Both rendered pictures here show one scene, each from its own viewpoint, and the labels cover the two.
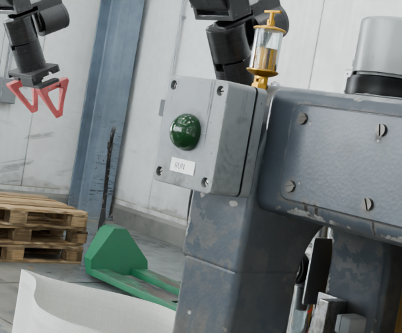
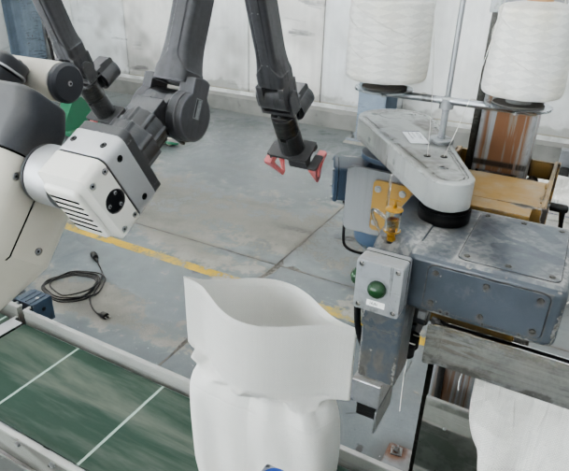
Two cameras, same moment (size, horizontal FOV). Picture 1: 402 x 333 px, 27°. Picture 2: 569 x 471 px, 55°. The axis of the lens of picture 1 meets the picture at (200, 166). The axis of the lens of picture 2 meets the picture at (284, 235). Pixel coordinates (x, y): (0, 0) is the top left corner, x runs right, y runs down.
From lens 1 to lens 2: 0.59 m
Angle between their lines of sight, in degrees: 30
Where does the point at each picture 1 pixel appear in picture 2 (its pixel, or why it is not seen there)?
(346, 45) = not seen: outside the picture
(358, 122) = (471, 280)
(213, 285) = (385, 340)
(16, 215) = not seen: outside the picture
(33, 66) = (108, 113)
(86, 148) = (14, 28)
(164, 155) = (361, 296)
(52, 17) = (110, 75)
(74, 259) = not seen: hidden behind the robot
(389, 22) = (449, 187)
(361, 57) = (433, 202)
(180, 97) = (368, 270)
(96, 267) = (70, 129)
